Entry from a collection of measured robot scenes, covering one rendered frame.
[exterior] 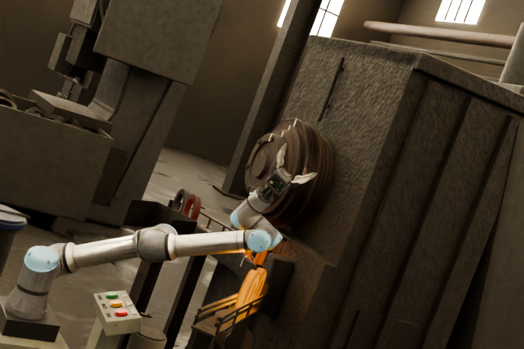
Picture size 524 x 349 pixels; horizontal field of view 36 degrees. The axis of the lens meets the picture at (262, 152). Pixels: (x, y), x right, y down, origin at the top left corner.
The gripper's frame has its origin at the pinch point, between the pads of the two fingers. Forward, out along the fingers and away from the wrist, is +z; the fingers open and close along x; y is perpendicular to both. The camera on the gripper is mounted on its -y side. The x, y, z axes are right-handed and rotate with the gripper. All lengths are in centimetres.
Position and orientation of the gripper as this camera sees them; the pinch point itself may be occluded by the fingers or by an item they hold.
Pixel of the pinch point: (302, 156)
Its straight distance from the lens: 280.4
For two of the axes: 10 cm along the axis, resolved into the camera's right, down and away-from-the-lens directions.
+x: -7.2, -7.0, -0.1
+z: 6.5, -6.7, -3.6
